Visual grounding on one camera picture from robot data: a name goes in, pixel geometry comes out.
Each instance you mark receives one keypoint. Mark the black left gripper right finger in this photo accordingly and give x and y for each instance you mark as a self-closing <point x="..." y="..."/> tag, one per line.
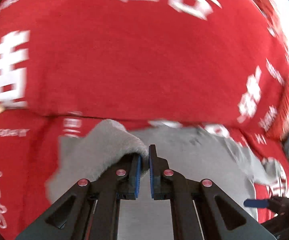
<point x="200" y="209"/>

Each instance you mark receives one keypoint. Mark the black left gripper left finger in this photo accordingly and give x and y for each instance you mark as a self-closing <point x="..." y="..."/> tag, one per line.
<point x="90" y="210"/>

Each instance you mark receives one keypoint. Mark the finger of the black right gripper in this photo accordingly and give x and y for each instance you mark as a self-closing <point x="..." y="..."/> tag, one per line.
<point x="257" y="203"/>

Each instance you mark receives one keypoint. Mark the grey knit garment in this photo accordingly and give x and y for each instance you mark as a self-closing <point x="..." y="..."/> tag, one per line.
<point x="191" y="151"/>

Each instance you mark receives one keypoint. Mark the red printed bed sheet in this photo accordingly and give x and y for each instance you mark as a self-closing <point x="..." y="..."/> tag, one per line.
<point x="29" y="157"/>

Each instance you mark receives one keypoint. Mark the red quilt with white characters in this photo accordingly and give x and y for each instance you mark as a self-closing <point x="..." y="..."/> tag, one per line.
<point x="191" y="61"/>

